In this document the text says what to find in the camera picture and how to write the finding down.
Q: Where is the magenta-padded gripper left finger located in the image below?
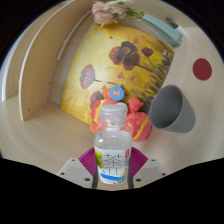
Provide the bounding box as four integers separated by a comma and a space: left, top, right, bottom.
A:
56, 147, 100, 190

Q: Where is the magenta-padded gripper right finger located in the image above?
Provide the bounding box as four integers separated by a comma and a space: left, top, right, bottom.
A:
129, 146, 168, 190

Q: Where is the clear plastic drink bottle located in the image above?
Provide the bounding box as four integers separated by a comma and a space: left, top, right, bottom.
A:
93, 102, 134, 185

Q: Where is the red plush mascot toy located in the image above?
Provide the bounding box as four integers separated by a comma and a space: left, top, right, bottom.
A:
88, 85, 154, 143

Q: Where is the grey ribbed mug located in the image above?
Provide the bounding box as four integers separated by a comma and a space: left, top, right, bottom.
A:
148, 84, 197, 134

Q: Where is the flat round red coaster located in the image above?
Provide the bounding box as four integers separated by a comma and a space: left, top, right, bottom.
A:
192, 57, 213, 81

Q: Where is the yellow poppy flower painting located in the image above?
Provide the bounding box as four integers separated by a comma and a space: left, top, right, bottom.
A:
60, 22, 176, 126

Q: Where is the white light bar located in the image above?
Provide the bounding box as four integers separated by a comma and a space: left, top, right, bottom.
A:
55, 9, 93, 61

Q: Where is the pale teal vase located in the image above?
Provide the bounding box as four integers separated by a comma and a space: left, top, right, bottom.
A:
141, 13, 185, 47

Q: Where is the pink flower bouquet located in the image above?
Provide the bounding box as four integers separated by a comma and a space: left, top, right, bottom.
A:
91, 0, 146, 28

